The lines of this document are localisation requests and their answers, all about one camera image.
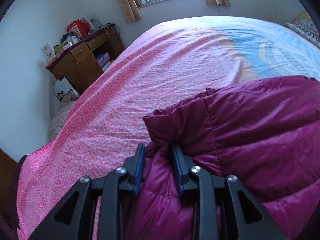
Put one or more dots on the pink quilted blanket on floor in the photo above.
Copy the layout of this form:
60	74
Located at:
67	101

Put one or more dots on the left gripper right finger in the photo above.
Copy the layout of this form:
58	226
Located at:
223	207

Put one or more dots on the brown wooden desk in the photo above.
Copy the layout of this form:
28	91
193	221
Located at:
79	65

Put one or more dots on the green item on desk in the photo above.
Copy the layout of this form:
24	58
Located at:
57	48

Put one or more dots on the pink patterned bed sheet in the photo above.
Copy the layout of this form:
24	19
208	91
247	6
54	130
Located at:
169	63

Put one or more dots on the magenta quilted down jacket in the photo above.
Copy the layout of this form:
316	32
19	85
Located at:
266	132

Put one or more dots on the patterned pillow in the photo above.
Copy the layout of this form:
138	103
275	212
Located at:
306	29

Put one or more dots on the white printed paper bag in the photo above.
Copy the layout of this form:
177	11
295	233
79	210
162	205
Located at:
62	88

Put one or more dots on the white card on desk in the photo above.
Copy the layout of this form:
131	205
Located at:
48	52

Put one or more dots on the left beige curtain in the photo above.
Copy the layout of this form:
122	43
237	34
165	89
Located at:
126	1

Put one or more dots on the red box on desk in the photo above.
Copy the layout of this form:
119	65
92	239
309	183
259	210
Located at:
79	29

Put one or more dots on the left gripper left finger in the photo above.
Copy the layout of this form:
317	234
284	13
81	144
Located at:
94	204

